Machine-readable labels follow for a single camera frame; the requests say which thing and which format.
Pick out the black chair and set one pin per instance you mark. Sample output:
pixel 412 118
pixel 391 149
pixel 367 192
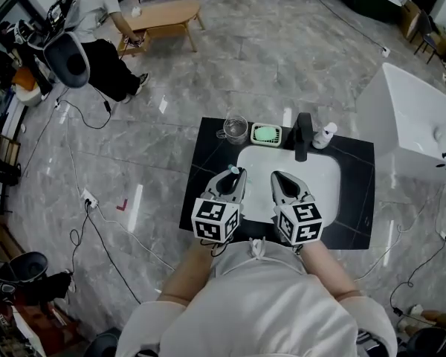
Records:
pixel 427 32

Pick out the person's right forearm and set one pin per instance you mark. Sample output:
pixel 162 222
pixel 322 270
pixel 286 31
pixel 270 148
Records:
pixel 329 270

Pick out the teal toothbrush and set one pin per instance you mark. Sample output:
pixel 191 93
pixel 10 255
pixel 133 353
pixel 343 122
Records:
pixel 233 169

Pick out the wooden coffee table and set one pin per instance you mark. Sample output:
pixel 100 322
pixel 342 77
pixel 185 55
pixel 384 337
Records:
pixel 167 15

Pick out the white power strip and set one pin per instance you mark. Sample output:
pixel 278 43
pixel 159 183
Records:
pixel 90 198

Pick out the person's left forearm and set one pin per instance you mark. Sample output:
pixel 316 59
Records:
pixel 187 273

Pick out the white sink basin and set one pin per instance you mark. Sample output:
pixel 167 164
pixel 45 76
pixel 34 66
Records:
pixel 260 162

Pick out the white power adapter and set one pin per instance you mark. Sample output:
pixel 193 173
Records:
pixel 385 51

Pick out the white bathtub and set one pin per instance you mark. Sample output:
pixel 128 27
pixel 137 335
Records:
pixel 405 117

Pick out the black faucet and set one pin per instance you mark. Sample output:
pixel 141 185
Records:
pixel 302 134

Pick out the person's white shirt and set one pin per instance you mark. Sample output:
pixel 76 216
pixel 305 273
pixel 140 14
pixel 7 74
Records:
pixel 256 311

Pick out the green soap dish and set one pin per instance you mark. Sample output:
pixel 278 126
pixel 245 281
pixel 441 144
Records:
pixel 266 134

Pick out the black round stool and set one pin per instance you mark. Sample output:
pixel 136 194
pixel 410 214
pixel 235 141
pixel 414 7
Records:
pixel 29 267

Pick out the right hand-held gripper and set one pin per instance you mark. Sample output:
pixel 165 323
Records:
pixel 301 223

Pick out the grey shell chair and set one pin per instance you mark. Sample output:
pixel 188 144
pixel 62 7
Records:
pixel 67 60

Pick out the clear glass cup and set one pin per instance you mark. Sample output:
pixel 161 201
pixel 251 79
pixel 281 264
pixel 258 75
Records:
pixel 235 130

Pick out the white pump bottle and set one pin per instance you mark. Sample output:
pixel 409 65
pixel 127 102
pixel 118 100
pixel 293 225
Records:
pixel 324 136

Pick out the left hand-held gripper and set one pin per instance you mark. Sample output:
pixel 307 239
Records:
pixel 212 219

